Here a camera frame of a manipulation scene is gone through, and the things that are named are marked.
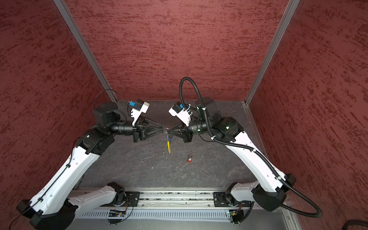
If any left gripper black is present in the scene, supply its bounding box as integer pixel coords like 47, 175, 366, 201
108, 115, 163, 142

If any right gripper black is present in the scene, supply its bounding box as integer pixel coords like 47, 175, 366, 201
169, 117, 213, 142

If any yellow capped key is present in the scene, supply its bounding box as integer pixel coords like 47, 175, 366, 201
167, 141, 171, 153

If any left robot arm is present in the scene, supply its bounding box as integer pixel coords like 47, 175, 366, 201
17, 100, 163, 230

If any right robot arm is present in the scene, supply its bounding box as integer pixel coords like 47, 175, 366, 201
167, 97, 288, 211

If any left circuit board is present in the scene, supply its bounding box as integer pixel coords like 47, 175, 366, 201
108, 210, 127, 218

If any circuit board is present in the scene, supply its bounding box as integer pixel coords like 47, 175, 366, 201
229, 210, 244, 224
108, 210, 127, 218

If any right circuit board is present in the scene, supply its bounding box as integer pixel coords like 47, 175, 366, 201
229, 210, 244, 224

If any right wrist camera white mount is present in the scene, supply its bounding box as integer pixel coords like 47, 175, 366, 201
169, 102, 193, 127

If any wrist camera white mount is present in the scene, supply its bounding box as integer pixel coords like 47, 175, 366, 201
129, 99, 150, 126
169, 102, 193, 127

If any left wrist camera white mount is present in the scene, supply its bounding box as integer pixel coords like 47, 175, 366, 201
129, 99, 150, 126

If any black corrugated cable conduit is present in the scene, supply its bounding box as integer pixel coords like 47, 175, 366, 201
179, 76, 323, 218

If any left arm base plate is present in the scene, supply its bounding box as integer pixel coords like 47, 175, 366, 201
112, 191, 140, 207

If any aluminium mounting rail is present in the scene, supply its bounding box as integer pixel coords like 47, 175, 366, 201
68, 188, 292, 210

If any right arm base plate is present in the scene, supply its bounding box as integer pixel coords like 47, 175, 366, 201
213, 192, 239, 207

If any white slotted cable duct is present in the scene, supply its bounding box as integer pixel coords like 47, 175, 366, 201
79, 209, 230, 222

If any left aluminium corner post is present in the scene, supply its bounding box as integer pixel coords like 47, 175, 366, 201
53, 0, 117, 102

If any aluminium corner post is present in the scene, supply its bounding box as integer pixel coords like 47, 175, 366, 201
245, 0, 300, 107
53, 0, 117, 102

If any right aluminium corner post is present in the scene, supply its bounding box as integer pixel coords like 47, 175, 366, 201
245, 0, 300, 107

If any black cable bottom right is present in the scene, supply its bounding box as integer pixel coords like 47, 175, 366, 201
341, 219, 368, 230

